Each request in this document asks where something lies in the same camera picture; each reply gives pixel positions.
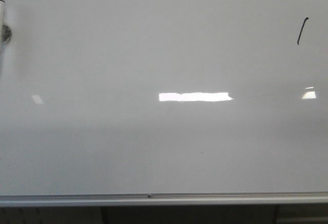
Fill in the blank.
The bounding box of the dark table under whiteboard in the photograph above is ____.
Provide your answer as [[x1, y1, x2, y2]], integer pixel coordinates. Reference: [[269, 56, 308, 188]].
[[1, 204, 327, 223]]

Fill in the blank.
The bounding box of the white whiteboard with aluminium frame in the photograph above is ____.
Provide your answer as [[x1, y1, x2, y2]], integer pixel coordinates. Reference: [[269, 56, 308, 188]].
[[1, 0, 327, 207]]

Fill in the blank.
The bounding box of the black object at left edge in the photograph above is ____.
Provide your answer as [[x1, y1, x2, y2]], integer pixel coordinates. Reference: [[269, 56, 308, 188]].
[[2, 25, 12, 44]]

